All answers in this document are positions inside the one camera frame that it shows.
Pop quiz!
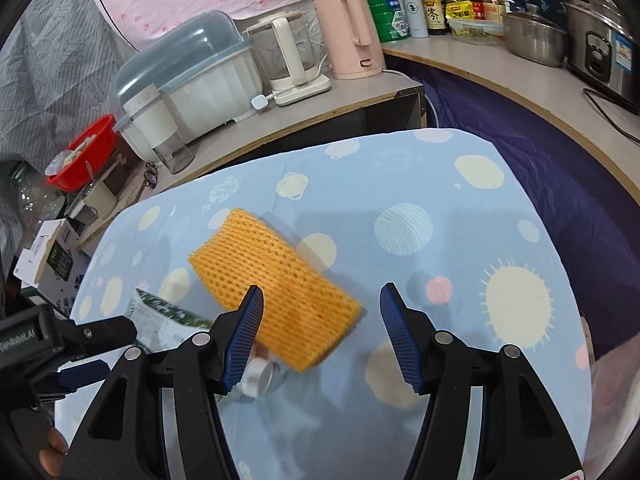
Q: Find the printed cardboard box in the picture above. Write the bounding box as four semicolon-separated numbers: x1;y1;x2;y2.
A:
12;217;93;318

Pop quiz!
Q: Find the steel rice cooker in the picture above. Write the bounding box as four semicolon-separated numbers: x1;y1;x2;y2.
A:
564;0;640;106

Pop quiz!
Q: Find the glass food container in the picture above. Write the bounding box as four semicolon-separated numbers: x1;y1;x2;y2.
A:
446;17;506;46

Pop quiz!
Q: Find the black power cable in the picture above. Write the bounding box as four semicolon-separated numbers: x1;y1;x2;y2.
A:
582;87;640;143

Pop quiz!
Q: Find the dark sauce bottle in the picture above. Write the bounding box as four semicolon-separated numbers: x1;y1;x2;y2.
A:
419;0;449;36

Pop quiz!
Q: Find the steel pot with lid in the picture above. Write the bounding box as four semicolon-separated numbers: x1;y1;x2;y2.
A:
502;4;568;68

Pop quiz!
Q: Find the red plastic basin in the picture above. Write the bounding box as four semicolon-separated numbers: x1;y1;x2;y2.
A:
46;114;117;192

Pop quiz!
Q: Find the person's left hand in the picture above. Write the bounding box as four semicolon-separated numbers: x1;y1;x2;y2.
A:
39;427;69;476

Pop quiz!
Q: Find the white bottle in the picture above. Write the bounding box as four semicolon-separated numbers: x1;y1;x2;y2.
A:
397;0;430;39

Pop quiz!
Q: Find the blue dotted tablecloth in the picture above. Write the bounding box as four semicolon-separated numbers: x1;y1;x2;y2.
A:
52;129;596;480

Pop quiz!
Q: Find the clear plastic bottle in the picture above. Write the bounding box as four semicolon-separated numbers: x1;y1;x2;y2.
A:
0;160;66;241

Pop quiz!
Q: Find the glass kettle with white handle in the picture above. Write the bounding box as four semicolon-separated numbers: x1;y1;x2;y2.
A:
243;10;333;107

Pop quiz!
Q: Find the small white cylinder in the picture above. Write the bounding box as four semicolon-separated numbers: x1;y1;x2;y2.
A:
237;345;277;401

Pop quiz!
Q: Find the white cylinder container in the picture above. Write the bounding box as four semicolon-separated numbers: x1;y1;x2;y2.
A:
122;87;196;175

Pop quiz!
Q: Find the grey patterned curtain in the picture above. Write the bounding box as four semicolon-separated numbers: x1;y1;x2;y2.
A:
0;0;146;161

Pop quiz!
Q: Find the dish drainer with blue lid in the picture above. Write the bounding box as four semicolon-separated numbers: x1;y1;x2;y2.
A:
116;10;264;146

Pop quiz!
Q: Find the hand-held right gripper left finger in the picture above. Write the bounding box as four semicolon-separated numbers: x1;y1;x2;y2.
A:
60;284;266;480

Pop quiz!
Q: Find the pink kettle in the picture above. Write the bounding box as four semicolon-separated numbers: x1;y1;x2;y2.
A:
313;0;387;81

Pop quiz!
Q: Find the white green printed packet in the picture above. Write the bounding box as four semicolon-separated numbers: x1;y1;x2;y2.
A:
131;287;213;353

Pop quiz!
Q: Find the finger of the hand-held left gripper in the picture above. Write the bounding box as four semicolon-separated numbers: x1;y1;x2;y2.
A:
52;316;138;363
56;360;110;394

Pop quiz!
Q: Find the orange foam net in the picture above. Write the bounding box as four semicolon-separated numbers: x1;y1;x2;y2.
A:
188;208;363;373

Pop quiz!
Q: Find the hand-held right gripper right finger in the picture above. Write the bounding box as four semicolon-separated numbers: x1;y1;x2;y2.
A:
378;282;583;480

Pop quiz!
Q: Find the dark purple cloth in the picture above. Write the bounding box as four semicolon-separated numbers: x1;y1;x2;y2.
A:
385;52;640;361

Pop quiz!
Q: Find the green can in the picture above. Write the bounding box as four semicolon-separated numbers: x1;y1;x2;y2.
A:
364;0;411;43

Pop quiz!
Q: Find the white power cable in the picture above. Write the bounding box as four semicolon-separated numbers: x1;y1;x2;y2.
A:
380;67;437;128

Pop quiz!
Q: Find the yellow packet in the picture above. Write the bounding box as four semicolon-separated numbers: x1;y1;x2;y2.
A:
446;0;475;23

